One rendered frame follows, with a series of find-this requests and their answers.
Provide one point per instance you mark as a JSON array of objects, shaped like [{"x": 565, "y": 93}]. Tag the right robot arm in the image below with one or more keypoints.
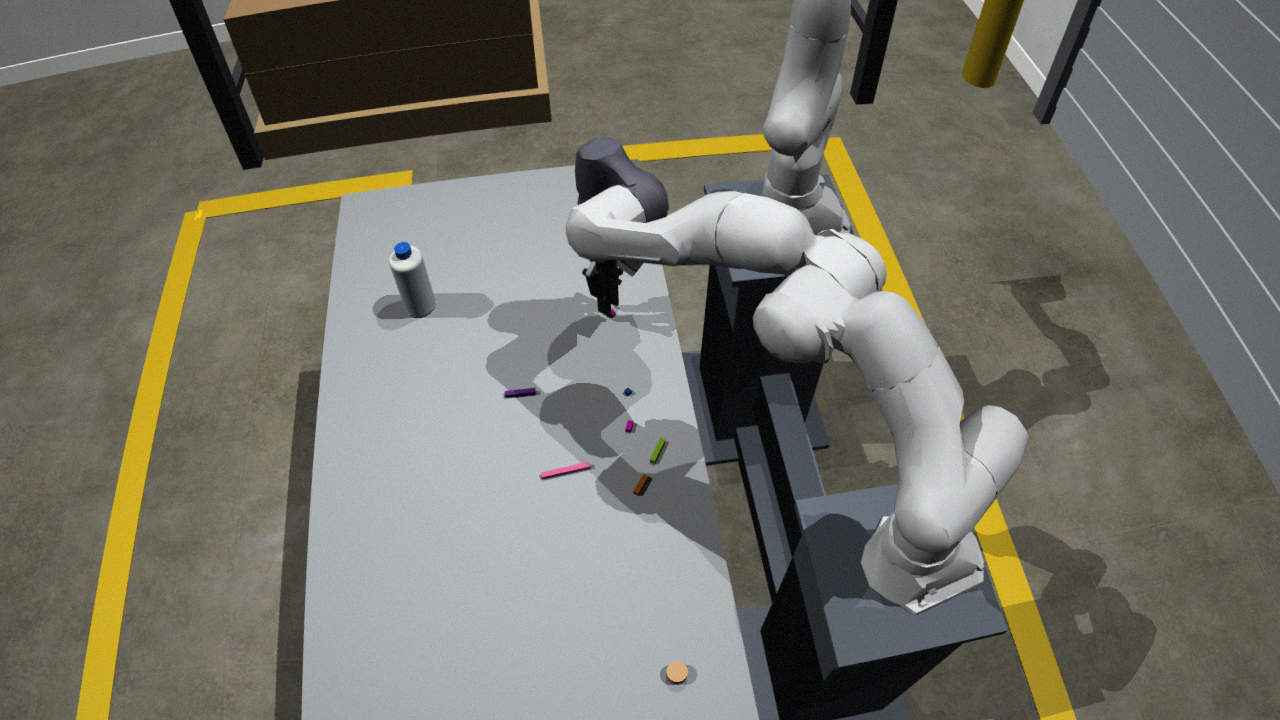
[{"x": 814, "y": 51}]

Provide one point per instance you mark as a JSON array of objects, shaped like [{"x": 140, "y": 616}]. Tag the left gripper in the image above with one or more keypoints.
[{"x": 603, "y": 280}]

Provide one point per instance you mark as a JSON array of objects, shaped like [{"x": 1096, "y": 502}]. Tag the brown cylinder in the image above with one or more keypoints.
[{"x": 676, "y": 673}]

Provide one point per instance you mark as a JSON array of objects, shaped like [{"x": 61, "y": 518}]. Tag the white plastic bottle with blue cap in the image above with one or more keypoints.
[{"x": 412, "y": 280}]

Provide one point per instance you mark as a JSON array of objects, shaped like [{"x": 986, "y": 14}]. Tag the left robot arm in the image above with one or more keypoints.
[{"x": 943, "y": 490}]

